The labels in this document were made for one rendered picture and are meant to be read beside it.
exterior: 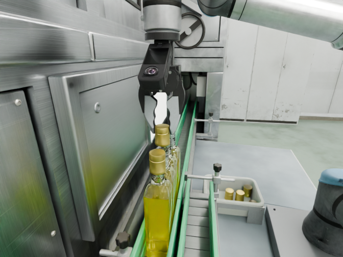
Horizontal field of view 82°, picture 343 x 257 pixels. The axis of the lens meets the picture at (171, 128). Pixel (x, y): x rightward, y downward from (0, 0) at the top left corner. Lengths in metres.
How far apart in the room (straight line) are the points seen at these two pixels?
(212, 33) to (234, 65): 2.80
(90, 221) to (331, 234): 0.66
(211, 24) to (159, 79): 1.15
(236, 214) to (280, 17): 0.65
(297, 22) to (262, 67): 3.78
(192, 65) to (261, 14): 0.93
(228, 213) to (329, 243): 0.30
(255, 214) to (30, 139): 0.75
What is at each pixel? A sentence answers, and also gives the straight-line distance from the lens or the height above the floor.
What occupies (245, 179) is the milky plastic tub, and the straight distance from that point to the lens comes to 0.95.
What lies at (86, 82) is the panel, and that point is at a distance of 0.40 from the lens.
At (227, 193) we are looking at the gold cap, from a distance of 0.90.
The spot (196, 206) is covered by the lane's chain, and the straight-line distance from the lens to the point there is 0.71.
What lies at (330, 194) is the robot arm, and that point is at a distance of 0.73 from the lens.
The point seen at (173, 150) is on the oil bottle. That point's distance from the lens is 0.58.
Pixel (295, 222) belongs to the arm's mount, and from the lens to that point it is 0.88.
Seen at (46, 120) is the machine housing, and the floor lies 1.26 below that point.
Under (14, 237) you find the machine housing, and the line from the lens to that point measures 0.38.
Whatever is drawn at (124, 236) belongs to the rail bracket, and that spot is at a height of 1.01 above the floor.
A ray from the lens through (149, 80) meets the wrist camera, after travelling 0.33.
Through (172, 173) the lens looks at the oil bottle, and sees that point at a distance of 0.49.
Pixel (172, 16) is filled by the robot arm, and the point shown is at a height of 1.42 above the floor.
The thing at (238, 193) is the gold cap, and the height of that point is 0.81.
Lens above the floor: 1.35
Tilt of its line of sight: 20 degrees down
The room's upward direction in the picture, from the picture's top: straight up
